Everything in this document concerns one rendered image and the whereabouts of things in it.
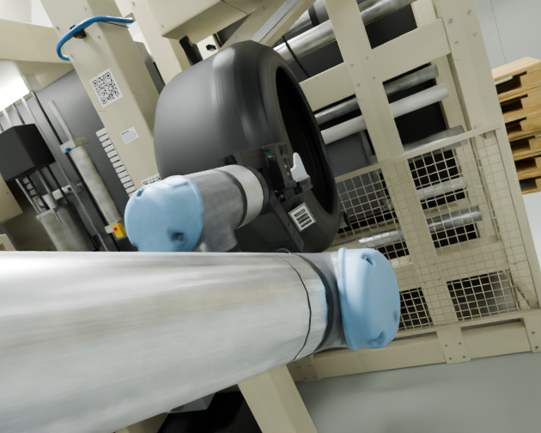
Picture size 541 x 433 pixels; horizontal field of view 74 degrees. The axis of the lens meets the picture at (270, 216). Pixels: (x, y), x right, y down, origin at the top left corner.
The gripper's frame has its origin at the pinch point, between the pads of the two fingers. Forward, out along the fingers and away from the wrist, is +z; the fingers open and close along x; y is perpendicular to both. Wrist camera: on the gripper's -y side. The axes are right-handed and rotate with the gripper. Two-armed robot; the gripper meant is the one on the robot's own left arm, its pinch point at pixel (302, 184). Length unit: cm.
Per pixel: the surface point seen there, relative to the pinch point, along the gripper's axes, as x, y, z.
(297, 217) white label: 7.1, -6.9, 8.6
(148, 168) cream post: 50, 15, 15
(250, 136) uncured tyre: 9.2, 11.4, 3.4
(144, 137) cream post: 47, 23, 15
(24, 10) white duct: 98, 85, 31
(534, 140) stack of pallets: -70, -31, 273
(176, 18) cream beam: 41, 57, 37
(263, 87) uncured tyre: 6.8, 20.4, 10.1
